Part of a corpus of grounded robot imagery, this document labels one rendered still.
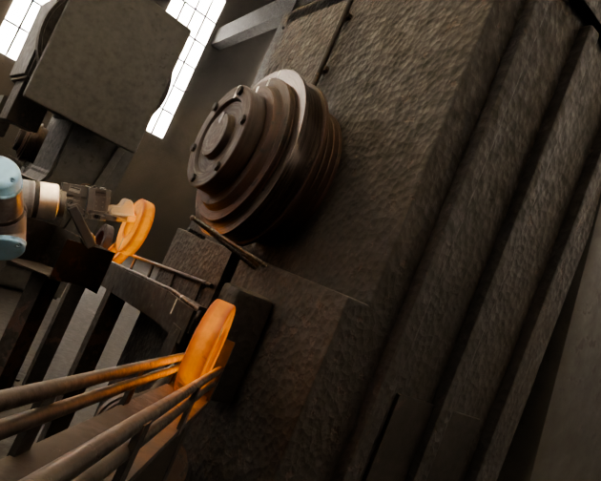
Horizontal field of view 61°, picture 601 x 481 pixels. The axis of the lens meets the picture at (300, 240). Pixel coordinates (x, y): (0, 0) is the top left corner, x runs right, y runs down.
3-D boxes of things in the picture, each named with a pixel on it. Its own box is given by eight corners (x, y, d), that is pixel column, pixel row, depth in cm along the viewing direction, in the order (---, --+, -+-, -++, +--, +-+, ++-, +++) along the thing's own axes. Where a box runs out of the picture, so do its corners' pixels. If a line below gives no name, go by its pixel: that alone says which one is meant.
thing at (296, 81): (196, 231, 152) (259, 91, 156) (272, 261, 113) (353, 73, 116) (176, 222, 148) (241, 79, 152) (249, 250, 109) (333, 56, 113)
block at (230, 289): (219, 392, 115) (261, 295, 117) (235, 407, 109) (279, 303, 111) (178, 382, 110) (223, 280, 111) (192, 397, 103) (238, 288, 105)
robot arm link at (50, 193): (36, 219, 121) (33, 215, 129) (59, 222, 124) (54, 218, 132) (41, 182, 120) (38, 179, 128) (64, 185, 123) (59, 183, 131)
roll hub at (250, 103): (190, 190, 139) (232, 98, 141) (234, 199, 116) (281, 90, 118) (172, 181, 136) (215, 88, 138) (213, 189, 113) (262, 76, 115)
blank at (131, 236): (143, 203, 146) (132, 198, 144) (161, 203, 134) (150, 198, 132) (121, 253, 144) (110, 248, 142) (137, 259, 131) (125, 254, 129)
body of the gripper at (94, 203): (113, 191, 130) (63, 183, 123) (110, 223, 130) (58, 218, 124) (108, 188, 136) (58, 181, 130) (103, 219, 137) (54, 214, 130)
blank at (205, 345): (189, 415, 80) (170, 407, 81) (228, 337, 91) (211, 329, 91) (198, 372, 69) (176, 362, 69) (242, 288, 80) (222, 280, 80)
